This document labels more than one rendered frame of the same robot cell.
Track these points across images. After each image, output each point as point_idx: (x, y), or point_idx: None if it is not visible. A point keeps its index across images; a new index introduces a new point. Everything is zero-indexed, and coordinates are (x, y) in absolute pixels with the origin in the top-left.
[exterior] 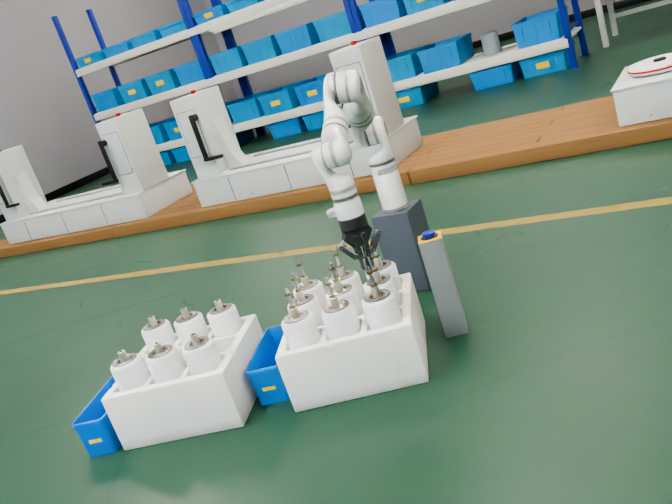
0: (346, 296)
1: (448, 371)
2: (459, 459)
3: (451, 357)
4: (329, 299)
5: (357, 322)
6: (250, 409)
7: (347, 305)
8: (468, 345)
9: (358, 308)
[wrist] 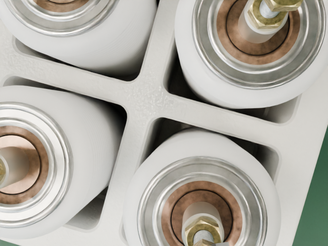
0: (81, 52)
1: (296, 233)
2: None
3: (326, 173)
4: (3, 19)
5: (97, 191)
6: None
7: (58, 205)
8: None
9: (131, 46)
